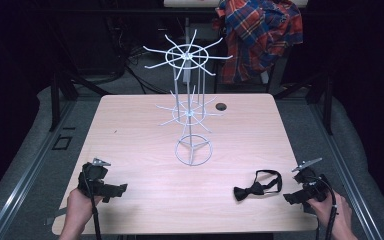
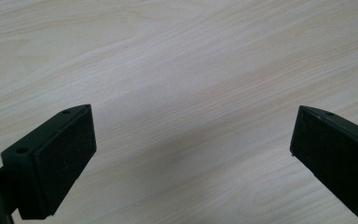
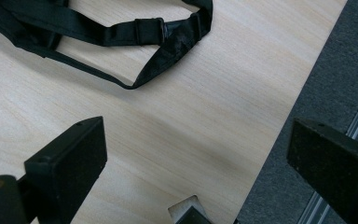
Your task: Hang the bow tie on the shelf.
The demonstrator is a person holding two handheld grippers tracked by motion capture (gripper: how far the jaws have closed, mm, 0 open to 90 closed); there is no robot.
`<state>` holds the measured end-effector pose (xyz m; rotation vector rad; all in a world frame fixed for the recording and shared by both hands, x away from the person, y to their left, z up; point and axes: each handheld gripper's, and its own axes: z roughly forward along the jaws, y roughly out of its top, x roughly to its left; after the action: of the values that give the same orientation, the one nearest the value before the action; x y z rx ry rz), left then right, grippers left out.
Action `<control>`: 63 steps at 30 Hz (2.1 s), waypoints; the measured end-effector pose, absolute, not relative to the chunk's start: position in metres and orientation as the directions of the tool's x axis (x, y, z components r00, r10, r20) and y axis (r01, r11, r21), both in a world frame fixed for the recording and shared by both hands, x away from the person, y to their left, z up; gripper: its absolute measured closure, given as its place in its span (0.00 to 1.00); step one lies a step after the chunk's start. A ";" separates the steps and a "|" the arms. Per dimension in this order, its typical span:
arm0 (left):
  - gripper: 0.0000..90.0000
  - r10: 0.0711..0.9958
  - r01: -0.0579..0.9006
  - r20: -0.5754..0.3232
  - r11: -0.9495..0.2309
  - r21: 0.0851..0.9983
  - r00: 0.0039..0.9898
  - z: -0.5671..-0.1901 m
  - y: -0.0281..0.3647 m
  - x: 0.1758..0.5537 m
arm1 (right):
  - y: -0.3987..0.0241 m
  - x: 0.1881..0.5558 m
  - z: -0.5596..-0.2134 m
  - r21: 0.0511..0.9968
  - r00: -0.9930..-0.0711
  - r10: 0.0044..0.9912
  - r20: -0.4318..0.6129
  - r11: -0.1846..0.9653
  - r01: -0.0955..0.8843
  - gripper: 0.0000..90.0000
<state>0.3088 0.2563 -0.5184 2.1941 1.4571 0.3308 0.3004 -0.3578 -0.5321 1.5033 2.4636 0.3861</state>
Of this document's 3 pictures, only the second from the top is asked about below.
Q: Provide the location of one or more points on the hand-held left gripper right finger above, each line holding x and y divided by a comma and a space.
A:
338, 158

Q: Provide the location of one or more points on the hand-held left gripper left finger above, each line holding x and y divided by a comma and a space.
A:
56, 161

